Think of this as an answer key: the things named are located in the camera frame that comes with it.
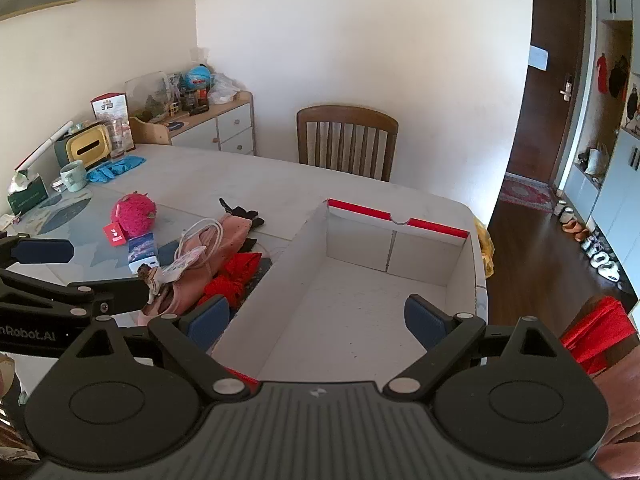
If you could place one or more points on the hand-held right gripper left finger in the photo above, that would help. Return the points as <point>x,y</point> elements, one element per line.
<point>210,322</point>

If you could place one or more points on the white tote bag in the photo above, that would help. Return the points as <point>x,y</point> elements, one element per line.
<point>595,160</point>

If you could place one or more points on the glass jar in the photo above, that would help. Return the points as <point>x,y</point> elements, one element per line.
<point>117,135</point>

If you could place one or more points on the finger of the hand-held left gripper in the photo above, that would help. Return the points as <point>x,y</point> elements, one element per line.
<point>120,295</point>
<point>42,251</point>

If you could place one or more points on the red cloth on chair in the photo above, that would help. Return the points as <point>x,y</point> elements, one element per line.
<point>597,332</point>

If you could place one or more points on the glass fish bowl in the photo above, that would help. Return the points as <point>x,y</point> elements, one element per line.
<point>150,92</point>

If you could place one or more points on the wooden sideboard white drawers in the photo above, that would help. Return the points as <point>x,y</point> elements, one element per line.
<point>230,127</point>

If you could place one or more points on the red patterned rug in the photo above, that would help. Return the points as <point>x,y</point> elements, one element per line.
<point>525,192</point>

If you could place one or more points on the yellow plastic bag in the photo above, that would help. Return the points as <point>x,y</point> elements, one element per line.
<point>484,250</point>

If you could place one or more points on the white cardboard box red rim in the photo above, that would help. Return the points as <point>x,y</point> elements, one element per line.
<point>350,310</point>

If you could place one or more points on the dark wooden door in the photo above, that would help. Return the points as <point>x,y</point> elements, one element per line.
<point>545,110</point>

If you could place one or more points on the white desk lamp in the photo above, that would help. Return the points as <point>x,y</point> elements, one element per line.
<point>47,144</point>

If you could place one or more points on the pink plush toy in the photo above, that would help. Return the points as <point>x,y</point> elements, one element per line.
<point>134,212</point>

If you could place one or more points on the red cloth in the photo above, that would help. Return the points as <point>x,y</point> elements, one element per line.
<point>230,280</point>
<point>597,332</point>

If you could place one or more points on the blue and white small box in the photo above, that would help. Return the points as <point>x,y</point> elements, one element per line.
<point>144,255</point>

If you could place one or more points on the clear plastic bag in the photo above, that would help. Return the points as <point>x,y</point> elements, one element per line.
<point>222,87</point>

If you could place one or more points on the row of shoes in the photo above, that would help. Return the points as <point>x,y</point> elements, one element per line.
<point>595,252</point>

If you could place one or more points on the yellow green tissue box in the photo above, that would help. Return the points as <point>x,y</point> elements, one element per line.
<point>87,147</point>

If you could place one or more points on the pink garment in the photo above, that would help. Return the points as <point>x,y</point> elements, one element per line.
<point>220,255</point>

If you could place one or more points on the green mug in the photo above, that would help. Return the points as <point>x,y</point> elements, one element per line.
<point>74,176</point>

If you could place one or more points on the blue gloves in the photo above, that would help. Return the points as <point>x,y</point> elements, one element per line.
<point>115,166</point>

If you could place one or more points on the pink fringed scarf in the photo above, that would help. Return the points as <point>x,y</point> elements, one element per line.
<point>620,410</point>

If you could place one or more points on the wooden slat-back chair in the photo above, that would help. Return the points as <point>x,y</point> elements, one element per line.
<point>345,120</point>

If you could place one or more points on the wooden tray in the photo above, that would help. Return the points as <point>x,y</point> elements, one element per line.
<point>150,130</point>

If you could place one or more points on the black cloth item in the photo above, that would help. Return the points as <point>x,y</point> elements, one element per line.
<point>242,212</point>

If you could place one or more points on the red and white display card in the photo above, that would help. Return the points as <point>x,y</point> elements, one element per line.
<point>109,106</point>

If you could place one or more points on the green tissue pack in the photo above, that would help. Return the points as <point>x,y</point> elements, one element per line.
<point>27,196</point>

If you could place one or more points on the white tall cabinet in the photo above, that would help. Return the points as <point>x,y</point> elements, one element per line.
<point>625,175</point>

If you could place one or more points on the printed table mat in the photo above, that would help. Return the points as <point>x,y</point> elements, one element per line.
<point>65,210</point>

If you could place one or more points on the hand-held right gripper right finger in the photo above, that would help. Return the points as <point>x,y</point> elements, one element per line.
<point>425,320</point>

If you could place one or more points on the blue globe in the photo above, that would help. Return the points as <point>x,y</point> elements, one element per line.
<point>197,77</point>

